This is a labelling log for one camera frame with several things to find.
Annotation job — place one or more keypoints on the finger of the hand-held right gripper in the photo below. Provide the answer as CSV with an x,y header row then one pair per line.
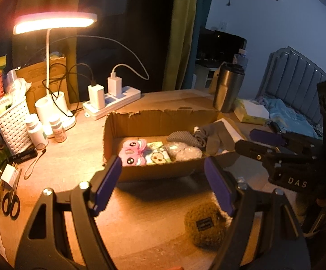
x,y
264,137
250,149

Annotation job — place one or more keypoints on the yellow tissue box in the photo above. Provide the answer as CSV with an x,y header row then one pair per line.
x,y
250,112

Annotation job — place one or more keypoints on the white plastic basket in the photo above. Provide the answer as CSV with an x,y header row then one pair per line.
x,y
13,126

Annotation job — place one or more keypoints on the white pill bottle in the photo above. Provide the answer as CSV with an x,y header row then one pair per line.
x,y
58,129
36,130

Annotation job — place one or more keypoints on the cardboard box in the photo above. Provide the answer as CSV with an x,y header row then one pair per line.
x,y
151,123

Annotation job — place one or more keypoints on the cartoon print tissue pack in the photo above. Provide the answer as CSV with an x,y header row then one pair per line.
x,y
157,153

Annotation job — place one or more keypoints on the white desk lamp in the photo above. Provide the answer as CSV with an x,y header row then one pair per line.
x,y
53,22

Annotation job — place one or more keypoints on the grey sock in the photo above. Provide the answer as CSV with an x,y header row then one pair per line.
x,y
212,137

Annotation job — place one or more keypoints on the light blue printed blanket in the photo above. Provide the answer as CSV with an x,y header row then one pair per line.
x,y
286,115

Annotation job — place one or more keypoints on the black car key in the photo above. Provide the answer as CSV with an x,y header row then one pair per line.
x,y
274,126

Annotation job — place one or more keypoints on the teal curtain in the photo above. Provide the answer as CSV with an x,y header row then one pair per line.
x,y
201,8

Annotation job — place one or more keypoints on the clear plastic water bottle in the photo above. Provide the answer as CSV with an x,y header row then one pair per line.
x,y
241,59

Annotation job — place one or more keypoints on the stainless steel tumbler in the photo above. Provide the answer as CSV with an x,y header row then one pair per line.
x,y
227,88

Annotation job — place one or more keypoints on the brown fuzzy plush pouch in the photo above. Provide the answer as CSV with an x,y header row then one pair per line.
x,y
206,225

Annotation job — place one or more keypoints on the brown paper bag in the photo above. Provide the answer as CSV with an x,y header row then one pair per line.
x,y
33,78

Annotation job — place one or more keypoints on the black computer monitor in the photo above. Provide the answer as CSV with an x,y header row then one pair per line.
x,y
205,45

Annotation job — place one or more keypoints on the grey dotted cloth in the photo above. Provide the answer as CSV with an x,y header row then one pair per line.
x,y
182,137

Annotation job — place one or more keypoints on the grey padded headboard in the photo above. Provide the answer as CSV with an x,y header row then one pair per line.
x,y
295,78

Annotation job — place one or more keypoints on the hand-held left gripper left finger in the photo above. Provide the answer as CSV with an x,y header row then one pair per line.
x,y
109,182

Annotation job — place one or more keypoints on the person's left hand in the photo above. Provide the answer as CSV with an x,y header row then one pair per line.
x,y
176,268

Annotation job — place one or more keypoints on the white computer desk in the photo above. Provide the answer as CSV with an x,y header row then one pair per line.
x,y
203,74

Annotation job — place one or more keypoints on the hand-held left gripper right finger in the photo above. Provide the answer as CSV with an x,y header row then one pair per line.
x,y
219,185

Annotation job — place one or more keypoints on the white power strip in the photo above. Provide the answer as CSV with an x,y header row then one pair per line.
x,y
123,97

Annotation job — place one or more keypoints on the yellow curtain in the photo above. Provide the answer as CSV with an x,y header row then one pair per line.
x,y
179,33

